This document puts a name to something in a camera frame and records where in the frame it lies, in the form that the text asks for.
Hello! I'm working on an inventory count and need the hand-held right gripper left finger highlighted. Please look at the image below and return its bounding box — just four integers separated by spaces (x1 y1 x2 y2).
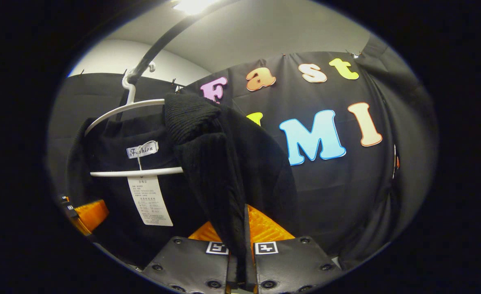
142 222 241 294

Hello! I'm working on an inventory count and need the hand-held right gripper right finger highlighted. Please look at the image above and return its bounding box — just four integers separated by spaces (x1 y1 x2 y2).
244 203 344 294

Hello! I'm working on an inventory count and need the white plastic clothes hanger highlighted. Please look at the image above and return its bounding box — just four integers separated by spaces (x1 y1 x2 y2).
84 61 184 178

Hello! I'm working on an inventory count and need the black knit jacket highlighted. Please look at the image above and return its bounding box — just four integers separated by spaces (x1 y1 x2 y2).
63 93 300 282

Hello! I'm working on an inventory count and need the black metal clothes rack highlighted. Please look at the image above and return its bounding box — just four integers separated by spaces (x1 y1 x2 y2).
126 0 241 84

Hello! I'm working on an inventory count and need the white paper hang tag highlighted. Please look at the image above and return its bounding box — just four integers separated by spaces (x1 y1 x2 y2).
127 176 174 227

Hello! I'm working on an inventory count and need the black backdrop cloth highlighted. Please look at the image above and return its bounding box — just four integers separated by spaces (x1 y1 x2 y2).
47 35 439 270

